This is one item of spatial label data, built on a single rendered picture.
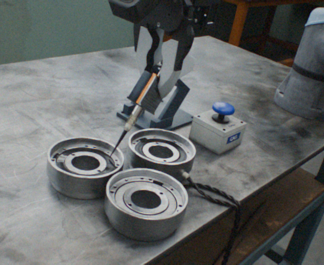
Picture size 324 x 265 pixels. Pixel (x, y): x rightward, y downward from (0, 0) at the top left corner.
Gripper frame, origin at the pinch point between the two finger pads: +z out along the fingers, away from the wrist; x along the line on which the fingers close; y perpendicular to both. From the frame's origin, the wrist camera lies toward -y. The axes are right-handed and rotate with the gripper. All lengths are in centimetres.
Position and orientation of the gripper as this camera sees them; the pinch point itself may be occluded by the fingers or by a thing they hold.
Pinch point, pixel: (152, 85)
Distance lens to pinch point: 61.1
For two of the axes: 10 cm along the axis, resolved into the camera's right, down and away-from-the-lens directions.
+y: 6.7, -2.5, 7.0
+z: -1.7, 8.7, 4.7
